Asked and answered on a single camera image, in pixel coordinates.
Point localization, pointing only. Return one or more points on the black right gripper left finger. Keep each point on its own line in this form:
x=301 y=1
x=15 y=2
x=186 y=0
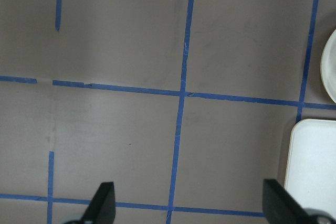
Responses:
x=102 y=207

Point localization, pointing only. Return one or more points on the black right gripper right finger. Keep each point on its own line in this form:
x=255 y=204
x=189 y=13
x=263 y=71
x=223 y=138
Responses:
x=280 y=207

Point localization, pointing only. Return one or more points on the cream rectangular tray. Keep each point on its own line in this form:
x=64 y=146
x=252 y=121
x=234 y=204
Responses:
x=310 y=173

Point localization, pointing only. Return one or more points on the cream round plate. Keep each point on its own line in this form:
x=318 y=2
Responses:
x=327 y=67

